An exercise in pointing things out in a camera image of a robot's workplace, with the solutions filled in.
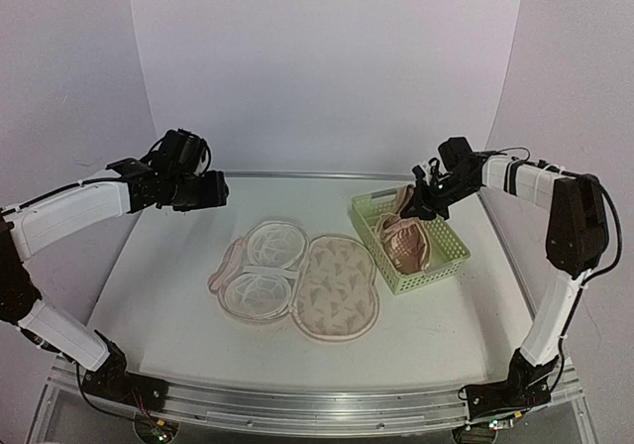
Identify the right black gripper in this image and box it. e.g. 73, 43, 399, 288
401, 173, 480, 221

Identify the floral mesh laundry bag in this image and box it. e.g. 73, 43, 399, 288
207, 221, 379, 342

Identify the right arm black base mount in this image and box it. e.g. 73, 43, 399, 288
458, 360, 554, 424

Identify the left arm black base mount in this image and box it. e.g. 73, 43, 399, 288
80, 351, 168, 411

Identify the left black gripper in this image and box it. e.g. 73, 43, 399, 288
166, 169, 229, 212

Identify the pink bra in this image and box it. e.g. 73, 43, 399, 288
374, 184, 431, 275

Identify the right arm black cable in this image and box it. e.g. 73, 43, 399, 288
489, 146, 623, 277

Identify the pale yellow plastic basket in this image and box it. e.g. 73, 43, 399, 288
351, 184, 471, 295

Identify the aluminium front rail frame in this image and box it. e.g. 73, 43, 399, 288
26, 357, 598, 443

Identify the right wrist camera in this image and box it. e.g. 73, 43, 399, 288
412, 158, 442, 186

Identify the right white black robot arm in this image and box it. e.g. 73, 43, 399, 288
400, 137, 609, 367

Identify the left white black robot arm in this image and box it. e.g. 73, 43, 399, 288
1, 129, 229, 401

